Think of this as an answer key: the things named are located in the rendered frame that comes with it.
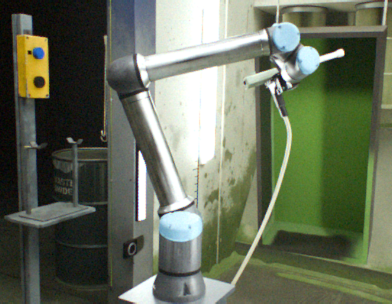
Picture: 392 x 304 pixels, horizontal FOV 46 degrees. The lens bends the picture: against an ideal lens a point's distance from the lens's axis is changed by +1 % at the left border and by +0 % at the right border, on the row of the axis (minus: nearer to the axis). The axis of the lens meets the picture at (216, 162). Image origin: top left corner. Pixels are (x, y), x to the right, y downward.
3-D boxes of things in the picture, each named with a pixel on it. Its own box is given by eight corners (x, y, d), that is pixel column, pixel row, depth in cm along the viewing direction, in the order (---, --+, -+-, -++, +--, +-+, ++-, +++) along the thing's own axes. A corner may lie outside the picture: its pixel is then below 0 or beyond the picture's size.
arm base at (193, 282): (188, 308, 152) (188, 279, 150) (141, 294, 161) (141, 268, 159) (214, 287, 169) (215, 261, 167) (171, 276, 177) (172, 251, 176)
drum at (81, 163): (40, 270, 337) (37, 150, 322) (111, 252, 375) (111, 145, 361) (77, 298, 294) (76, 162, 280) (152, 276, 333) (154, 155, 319)
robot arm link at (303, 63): (306, 38, 164) (327, 57, 165) (293, 51, 176) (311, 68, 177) (291, 57, 162) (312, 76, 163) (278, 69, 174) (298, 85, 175)
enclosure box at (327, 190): (274, 220, 297) (272, 27, 257) (372, 234, 275) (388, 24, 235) (258, 247, 267) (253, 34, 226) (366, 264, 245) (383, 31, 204)
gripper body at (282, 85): (277, 95, 191) (288, 87, 179) (269, 76, 191) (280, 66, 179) (293, 90, 193) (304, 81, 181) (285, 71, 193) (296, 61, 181)
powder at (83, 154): (41, 154, 323) (41, 152, 323) (110, 149, 359) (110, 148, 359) (77, 166, 284) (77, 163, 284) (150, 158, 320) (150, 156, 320)
